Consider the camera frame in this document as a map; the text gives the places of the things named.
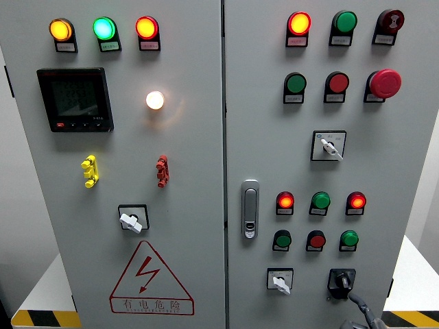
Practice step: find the silver door lock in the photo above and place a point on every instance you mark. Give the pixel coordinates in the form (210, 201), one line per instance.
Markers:
(250, 205)

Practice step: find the large green push button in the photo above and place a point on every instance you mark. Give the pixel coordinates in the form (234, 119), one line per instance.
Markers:
(296, 83)

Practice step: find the small green indicator lamp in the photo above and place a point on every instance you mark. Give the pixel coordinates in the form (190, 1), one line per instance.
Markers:
(349, 238)
(320, 200)

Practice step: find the small label plate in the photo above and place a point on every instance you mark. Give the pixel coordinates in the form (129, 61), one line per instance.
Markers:
(372, 98)
(149, 46)
(347, 249)
(317, 212)
(340, 40)
(280, 249)
(293, 98)
(383, 40)
(284, 211)
(66, 47)
(354, 211)
(110, 46)
(314, 249)
(296, 41)
(334, 98)

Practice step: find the small red push button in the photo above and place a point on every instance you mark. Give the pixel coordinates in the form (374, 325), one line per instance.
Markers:
(317, 241)

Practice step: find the black digital display meter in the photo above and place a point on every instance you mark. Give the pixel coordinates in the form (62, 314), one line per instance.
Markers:
(76, 98)

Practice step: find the small green push button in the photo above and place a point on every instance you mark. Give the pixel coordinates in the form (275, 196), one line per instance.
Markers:
(283, 240)

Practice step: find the pale grey cabinet door with lock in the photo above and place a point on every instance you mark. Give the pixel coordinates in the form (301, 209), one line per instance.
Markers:
(377, 164)

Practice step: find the black cabinet hinge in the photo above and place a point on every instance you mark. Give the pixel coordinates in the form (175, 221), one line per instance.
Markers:
(73, 303)
(390, 288)
(9, 81)

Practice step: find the large dark green indicator lamp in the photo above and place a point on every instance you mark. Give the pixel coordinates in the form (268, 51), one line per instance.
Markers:
(344, 22)

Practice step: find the round white lamp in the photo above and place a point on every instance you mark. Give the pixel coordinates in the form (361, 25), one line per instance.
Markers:
(155, 100)

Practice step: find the dark red buzzer lamp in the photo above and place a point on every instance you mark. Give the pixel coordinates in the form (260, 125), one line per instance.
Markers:
(391, 20)

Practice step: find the large red push button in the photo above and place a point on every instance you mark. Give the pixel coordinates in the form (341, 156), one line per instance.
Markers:
(337, 83)

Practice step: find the black yellow striped tape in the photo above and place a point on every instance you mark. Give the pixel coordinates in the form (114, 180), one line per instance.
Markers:
(415, 319)
(48, 319)

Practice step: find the large bright green indicator lamp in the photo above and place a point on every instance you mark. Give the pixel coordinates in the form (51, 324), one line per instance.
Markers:
(104, 28)

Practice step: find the red warning triangle sign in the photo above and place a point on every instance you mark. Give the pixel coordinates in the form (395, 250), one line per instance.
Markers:
(147, 270)

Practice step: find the large red indicator lamp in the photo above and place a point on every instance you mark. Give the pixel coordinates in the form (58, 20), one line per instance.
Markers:
(299, 23)
(146, 28)

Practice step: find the pale grey cabinet door with display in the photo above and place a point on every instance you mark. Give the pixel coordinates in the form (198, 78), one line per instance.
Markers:
(192, 164)

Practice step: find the large red stop button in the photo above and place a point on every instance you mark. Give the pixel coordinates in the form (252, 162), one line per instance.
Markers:
(385, 83)

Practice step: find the large yellow indicator lamp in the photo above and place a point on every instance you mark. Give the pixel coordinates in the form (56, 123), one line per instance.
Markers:
(60, 29)

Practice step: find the small red indicator lamp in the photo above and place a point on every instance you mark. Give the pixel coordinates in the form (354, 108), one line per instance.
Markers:
(356, 200)
(285, 200)

